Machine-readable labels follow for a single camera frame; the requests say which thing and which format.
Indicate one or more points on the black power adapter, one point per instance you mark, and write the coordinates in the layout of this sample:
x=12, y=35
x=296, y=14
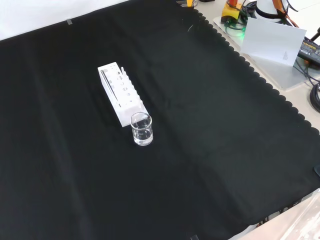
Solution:
x=309, y=49

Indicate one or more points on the grey metal base plate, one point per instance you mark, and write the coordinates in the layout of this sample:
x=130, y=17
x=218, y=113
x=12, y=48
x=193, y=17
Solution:
x=277, y=73

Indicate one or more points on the pale board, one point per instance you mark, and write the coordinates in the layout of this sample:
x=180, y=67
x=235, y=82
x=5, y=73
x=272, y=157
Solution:
x=271, y=41

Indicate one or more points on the clear glass rod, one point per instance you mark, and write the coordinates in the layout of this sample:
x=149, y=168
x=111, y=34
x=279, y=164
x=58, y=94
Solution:
x=109, y=87

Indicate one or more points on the black bench cloth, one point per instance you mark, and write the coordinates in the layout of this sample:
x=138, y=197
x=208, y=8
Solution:
x=200, y=125

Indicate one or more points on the white test tube rack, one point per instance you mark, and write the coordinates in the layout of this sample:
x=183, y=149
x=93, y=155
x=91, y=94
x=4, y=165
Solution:
x=130, y=110

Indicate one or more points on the clear plastic sheet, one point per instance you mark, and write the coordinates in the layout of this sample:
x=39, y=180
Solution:
x=303, y=220

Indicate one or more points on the hex key set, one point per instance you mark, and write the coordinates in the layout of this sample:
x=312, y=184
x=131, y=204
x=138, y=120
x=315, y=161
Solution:
x=188, y=2

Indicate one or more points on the grey tape strip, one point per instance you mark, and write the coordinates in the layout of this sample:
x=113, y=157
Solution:
x=69, y=22

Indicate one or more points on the yellow stop button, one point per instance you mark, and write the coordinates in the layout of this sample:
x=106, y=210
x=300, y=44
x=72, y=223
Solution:
x=231, y=10

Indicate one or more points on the small clear glass beaker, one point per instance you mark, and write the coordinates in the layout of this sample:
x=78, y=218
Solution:
x=141, y=130

